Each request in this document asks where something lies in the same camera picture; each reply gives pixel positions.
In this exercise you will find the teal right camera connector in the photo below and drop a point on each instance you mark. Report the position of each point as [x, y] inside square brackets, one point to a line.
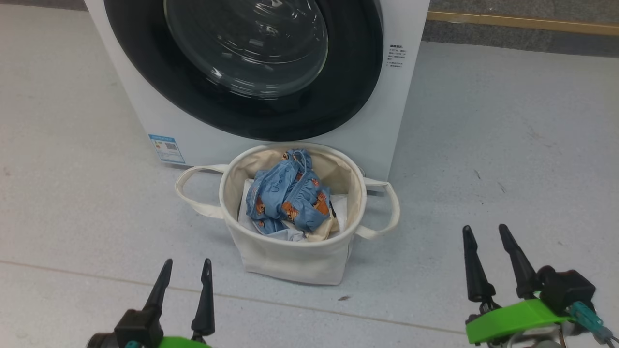
[587, 319]

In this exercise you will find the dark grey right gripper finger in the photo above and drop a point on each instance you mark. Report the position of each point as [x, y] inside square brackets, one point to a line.
[520, 266]
[476, 270]

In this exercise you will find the cream fabric laundry basket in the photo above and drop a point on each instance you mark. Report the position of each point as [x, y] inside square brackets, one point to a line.
[290, 261]

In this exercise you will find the teal camera connector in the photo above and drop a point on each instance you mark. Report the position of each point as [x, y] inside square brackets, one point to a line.
[587, 319]
[131, 344]

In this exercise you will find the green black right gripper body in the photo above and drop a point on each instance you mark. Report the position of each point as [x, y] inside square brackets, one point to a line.
[512, 316]

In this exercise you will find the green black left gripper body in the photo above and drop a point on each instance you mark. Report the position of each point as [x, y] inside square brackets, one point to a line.
[186, 343]

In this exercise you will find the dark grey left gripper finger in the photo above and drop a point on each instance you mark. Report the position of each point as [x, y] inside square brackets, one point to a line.
[205, 304]
[159, 287]

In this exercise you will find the black round glass washer door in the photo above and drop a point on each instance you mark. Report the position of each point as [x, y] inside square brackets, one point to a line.
[338, 96]

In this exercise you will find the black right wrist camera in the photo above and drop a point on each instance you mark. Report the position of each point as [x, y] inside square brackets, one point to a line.
[566, 287]

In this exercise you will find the cream yellow garment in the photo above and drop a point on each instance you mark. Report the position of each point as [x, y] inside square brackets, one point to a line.
[325, 231]

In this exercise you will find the blue bear print garment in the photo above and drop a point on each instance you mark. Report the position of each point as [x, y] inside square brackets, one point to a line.
[285, 193]

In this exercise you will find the small printed text label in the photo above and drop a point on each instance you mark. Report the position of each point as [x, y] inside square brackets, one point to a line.
[395, 55]

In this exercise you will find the white front-load washing machine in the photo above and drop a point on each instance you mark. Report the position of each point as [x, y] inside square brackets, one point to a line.
[396, 121]

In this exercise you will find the teal left camera connector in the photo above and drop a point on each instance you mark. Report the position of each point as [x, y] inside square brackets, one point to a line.
[131, 344]

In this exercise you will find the blue energy label sticker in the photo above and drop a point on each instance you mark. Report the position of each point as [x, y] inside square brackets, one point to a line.
[167, 149]

